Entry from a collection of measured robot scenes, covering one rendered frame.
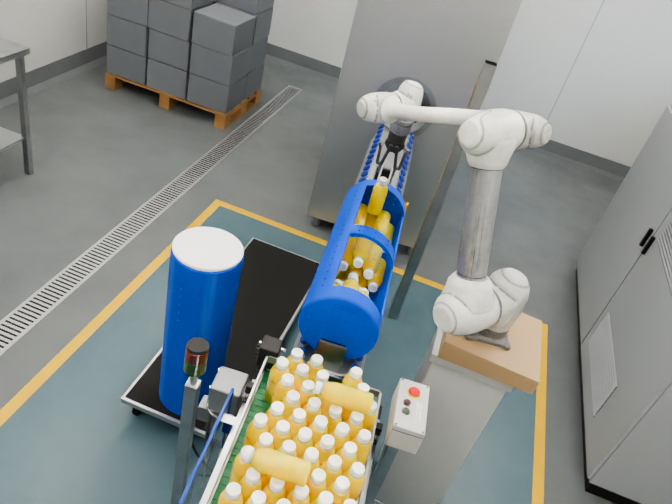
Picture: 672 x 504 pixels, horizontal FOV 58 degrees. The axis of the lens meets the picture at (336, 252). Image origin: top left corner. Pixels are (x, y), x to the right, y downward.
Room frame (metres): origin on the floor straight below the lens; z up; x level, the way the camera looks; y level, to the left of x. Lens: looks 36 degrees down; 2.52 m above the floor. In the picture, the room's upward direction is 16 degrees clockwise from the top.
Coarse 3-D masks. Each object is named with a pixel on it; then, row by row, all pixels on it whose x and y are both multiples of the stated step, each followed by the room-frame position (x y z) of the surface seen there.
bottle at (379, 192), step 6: (378, 186) 2.29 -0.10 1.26; (384, 186) 2.30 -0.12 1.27; (372, 192) 2.30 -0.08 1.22; (378, 192) 2.28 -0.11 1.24; (384, 192) 2.29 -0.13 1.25; (372, 198) 2.30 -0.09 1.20; (378, 198) 2.29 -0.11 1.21; (384, 198) 2.30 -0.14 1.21; (372, 204) 2.29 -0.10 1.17; (378, 204) 2.29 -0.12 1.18; (372, 210) 2.29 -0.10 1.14; (378, 210) 2.30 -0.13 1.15
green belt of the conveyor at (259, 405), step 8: (264, 376) 1.42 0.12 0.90; (264, 384) 1.38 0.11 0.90; (256, 392) 1.34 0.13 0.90; (264, 392) 1.35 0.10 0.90; (256, 400) 1.31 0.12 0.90; (264, 400) 1.32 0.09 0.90; (256, 408) 1.28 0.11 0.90; (264, 408) 1.29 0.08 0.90; (248, 416) 1.24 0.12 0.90; (248, 424) 1.21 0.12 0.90; (240, 432) 1.17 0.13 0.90; (240, 440) 1.14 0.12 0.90; (240, 448) 1.12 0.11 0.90; (232, 456) 1.08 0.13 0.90; (232, 464) 1.06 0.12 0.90; (224, 472) 1.02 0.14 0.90; (224, 480) 1.00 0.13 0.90; (224, 488) 0.98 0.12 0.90; (216, 496) 0.95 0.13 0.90
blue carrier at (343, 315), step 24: (360, 192) 2.29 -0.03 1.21; (336, 240) 1.92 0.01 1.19; (384, 240) 1.98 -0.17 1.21; (336, 264) 1.74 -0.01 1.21; (312, 288) 1.64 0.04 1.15; (336, 288) 1.59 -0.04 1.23; (384, 288) 1.88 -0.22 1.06; (312, 312) 1.54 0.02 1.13; (336, 312) 1.54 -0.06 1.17; (360, 312) 1.54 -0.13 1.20; (312, 336) 1.54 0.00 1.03; (336, 336) 1.54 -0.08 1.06; (360, 336) 1.54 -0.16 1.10
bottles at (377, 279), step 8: (368, 216) 2.32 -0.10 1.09; (368, 224) 2.26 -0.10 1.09; (392, 232) 2.29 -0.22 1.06; (352, 264) 1.94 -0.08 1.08; (384, 264) 2.03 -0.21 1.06; (344, 272) 1.95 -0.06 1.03; (352, 272) 1.91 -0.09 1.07; (360, 272) 1.92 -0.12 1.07; (376, 272) 1.95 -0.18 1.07; (384, 272) 2.00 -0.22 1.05; (344, 280) 1.91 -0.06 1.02; (360, 280) 1.93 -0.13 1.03; (368, 280) 1.92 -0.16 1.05; (376, 280) 1.91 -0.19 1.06; (368, 288) 1.89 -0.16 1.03; (376, 288) 1.88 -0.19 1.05
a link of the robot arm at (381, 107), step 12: (372, 96) 2.16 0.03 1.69; (384, 96) 2.17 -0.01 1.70; (396, 96) 2.24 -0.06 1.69; (360, 108) 2.14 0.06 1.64; (372, 108) 2.12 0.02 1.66; (384, 108) 2.13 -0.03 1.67; (396, 108) 2.11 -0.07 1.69; (408, 108) 2.10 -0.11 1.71; (420, 108) 2.10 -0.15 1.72; (432, 108) 2.09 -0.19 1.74; (444, 108) 2.09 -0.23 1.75; (456, 108) 2.10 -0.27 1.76; (372, 120) 2.14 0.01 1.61; (384, 120) 2.13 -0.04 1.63; (408, 120) 2.10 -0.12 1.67; (420, 120) 2.08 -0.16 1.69; (432, 120) 2.07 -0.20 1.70; (444, 120) 2.07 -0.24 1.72; (456, 120) 2.06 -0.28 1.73
